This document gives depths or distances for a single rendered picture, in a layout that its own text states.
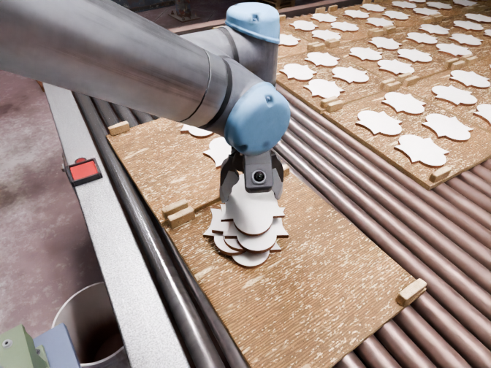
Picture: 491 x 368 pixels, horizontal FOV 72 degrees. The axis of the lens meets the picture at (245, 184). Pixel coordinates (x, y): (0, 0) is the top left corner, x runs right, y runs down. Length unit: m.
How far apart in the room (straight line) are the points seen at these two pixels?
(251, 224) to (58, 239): 1.64
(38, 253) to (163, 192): 1.40
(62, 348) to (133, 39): 0.60
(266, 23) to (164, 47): 0.22
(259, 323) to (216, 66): 0.44
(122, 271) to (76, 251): 1.34
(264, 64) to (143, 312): 0.48
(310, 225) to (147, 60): 0.56
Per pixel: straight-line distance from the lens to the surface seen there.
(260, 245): 0.66
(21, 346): 0.68
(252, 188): 0.53
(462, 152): 1.11
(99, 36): 0.27
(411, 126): 1.16
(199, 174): 0.87
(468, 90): 1.48
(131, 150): 1.00
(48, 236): 2.22
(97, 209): 0.88
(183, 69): 0.30
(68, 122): 1.24
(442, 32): 2.00
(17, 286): 2.08
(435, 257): 0.82
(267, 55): 0.51
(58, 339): 0.77
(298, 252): 0.71
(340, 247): 0.74
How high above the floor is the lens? 1.50
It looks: 43 degrees down
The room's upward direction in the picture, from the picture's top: straight up
